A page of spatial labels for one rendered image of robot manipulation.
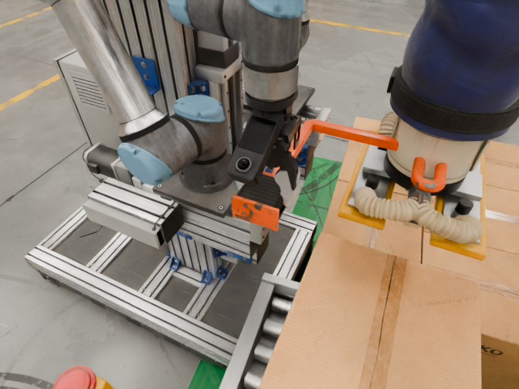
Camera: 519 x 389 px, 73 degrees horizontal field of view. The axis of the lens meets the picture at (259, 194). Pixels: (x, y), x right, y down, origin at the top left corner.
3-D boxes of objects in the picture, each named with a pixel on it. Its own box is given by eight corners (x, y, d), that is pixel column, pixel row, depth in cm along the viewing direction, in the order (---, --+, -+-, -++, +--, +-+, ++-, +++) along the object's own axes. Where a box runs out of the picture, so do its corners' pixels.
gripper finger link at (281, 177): (312, 191, 64) (299, 148, 59) (302, 213, 60) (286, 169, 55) (296, 191, 66) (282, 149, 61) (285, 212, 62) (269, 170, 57)
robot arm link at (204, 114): (236, 143, 93) (234, 97, 84) (201, 170, 86) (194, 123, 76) (203, 128, 99) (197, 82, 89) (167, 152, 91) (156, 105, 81)
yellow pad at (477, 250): (483, 262, 68) (494, 246, 65) (428, 245, 71) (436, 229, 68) (482, 160, 90) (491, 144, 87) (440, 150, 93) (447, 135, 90)
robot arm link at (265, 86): (287, 77, 43) (228, 65, 46) (285, 110, 47) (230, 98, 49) (306, 54, 48) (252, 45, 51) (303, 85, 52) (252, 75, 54)
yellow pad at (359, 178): (382, 231, 74) (388, 215, 70) (336, 217, 77) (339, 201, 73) (405, 142, 96) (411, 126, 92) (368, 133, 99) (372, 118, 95)
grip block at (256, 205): (276, 231, 60) (277, 211, 57) (232, 216, 63) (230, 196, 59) (293, 199, 66) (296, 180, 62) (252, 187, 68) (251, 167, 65)
